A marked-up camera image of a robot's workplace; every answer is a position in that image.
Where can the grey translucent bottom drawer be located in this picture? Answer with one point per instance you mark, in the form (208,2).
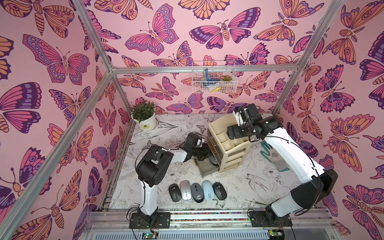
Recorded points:
(208,166)

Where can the green coated work glove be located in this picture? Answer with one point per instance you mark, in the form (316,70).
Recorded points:
(272,156)

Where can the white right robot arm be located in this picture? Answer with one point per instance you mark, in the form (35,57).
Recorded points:
(316,182)

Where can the white plant pot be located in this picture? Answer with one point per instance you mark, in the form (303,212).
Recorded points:
(148,124)

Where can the green potted plant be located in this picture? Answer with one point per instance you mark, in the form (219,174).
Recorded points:
(143,111)

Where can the black glossy computer mouse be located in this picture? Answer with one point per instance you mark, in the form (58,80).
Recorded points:
(220,191)

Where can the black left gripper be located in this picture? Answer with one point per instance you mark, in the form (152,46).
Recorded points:
(206,150)

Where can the white wire basket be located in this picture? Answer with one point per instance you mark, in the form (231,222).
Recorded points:
(226,73)

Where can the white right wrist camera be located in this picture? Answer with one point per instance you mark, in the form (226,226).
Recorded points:
(238,114)

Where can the blue toy in basket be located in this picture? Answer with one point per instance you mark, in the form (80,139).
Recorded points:
(209,80)

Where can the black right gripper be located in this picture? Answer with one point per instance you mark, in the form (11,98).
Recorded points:
(233,132)

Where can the grey computer mouse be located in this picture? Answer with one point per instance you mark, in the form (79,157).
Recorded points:
(197,192)

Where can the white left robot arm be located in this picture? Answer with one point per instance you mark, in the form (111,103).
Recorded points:
(151,171)

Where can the silver computer mouse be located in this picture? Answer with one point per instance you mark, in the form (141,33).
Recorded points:
(185,189)

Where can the light blue computer mouse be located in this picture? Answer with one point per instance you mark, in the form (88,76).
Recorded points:
(208,190)

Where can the cream drawer organizer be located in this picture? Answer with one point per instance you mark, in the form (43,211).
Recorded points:
(228,153)

